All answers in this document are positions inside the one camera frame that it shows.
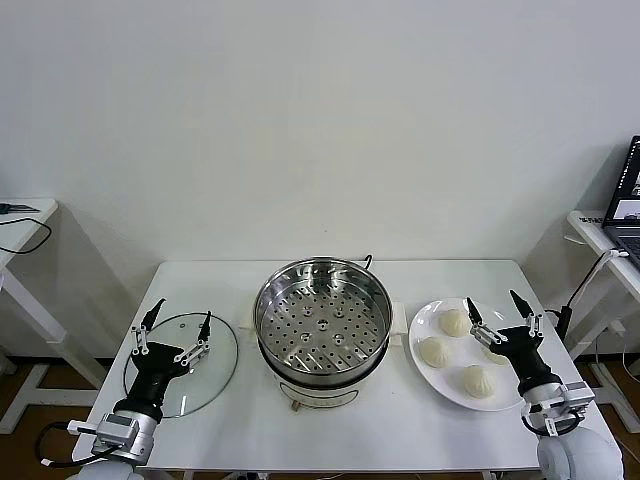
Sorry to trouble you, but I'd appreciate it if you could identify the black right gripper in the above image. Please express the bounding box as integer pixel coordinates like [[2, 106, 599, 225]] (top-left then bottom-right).
[[464, 288, 556, 395]]

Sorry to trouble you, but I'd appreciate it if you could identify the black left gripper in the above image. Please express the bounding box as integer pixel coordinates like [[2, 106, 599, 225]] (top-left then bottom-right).
[[122, 297, 213, 417]]

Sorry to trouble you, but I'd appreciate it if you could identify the white steamed baozi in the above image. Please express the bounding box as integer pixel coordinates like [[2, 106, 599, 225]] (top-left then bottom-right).
[[480, 342, 507, 366], [460, 364, 496, 400], [418, 335, 452, 369], [438, 308, 472, 337]]

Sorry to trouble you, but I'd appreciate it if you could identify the glass pot lid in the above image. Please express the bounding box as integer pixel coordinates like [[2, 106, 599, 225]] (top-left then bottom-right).
[[123, 312, 239, 419]]

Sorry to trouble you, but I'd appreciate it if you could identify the steel perforated steamer basket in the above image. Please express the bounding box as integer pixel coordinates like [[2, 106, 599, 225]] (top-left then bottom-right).
[[252, 256, 394, 374]]

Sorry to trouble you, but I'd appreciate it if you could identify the white round plate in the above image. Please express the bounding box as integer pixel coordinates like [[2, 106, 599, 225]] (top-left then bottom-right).
[[408, 298, 539, 412]]

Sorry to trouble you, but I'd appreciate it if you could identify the white side table with laptop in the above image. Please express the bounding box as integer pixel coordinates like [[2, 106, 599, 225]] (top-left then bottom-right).
[[567, 209, 640, 436]]

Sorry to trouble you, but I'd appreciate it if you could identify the dark grey laptop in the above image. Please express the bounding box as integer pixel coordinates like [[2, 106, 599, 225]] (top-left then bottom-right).
[[602, 134, 640, 269]]

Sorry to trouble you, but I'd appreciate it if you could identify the black power adapter cable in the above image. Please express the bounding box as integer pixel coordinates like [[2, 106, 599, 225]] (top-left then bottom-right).
[[544, 252, 614, 346]]

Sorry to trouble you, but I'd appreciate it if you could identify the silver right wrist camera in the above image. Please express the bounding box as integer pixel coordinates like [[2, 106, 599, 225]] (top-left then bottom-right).
[[542, 379, 597, 437]]

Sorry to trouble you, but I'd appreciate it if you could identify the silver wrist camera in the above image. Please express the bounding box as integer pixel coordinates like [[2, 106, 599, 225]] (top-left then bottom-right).
[[67, 412, 139, 449], [542, 379, 597, 437]]

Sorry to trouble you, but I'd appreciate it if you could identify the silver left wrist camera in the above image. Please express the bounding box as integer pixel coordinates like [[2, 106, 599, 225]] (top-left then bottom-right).
[[67, 412, 139, 449]]

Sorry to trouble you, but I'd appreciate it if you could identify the white charger cable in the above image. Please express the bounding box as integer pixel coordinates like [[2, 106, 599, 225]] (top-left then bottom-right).
[[592, 319, 640, 386]]

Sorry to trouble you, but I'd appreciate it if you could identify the black looped cable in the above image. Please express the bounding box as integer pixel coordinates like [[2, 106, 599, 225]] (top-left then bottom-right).
[[0, 218, 53, 255]]

